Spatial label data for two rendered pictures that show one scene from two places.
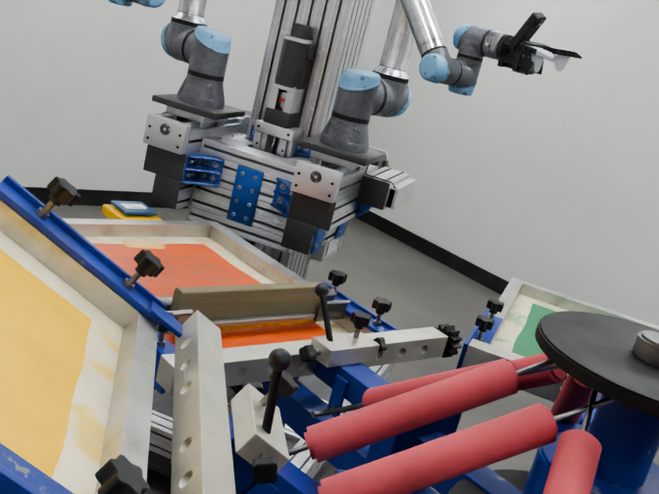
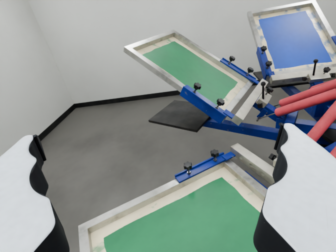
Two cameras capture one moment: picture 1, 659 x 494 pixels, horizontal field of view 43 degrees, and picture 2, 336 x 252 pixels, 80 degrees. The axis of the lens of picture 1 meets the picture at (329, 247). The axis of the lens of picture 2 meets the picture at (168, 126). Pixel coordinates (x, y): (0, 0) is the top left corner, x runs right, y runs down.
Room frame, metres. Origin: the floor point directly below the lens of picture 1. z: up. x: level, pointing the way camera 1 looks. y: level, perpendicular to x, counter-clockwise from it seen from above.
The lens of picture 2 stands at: (2.31, -0.39, 1.73)
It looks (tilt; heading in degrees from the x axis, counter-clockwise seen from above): 30 degrees down; 234
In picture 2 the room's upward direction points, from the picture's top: 11 degrees counter-clockwise
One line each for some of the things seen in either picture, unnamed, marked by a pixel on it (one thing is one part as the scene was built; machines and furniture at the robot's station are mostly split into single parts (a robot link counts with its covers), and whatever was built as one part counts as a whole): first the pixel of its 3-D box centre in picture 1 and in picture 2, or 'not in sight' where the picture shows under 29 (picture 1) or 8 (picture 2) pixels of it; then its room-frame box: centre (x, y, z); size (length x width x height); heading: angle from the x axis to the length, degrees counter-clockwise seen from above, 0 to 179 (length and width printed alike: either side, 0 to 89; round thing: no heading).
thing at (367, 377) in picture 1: (357, 383); not in sight; (1.40, -0.11, 1.02); 0.17 x 0.06 x 0.05; 44
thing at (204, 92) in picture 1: (203, 87); not in sight; (2.63, 0.51, 1.31); 0.15 x 0.15 x 0.10
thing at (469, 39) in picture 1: (474, 40); not in sight; (2.44, -0.25, 1.65); 0.11 x 0.08 x 0.09; 51
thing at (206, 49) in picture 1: (209, 50); not in sight; (2.64, 0.52, 1.42); 0.13 x 0.12 x 0.14; 49
